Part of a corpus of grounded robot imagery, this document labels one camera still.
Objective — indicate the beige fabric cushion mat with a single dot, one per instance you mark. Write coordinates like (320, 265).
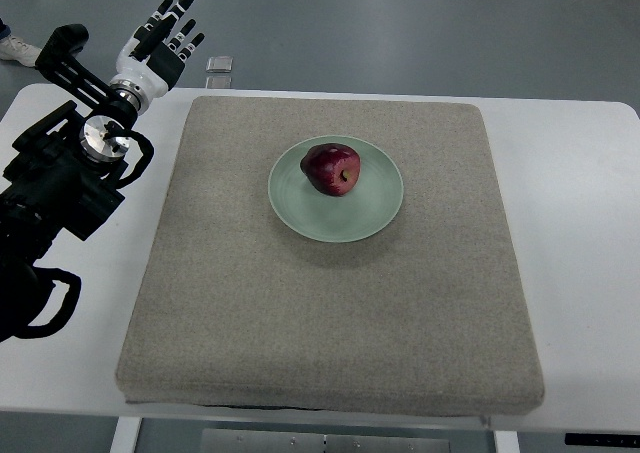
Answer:
(427, 317)

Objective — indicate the lower floor outlet plate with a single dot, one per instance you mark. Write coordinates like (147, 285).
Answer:
(218, 82)

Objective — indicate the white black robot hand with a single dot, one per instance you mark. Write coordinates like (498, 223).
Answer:
(153, 59)

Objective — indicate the black table control panel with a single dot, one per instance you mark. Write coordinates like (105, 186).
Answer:
(602, 440)

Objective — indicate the light green plate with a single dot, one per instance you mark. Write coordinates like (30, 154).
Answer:
(368, 208)

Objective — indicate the floor outlet plate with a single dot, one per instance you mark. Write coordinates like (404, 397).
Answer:
(218, 82)
(219, 64)

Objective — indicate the metal table base plate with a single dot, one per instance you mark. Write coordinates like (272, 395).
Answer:
(223, 440)

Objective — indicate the red apple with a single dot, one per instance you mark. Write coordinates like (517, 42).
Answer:
(332, 168)

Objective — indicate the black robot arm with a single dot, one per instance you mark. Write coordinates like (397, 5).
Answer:
(68, 175)

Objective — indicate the upper floor outlet plate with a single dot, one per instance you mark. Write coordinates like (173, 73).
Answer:
(219, 64)

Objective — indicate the person leg dark trousers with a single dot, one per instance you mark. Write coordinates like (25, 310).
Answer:
(5, 30)

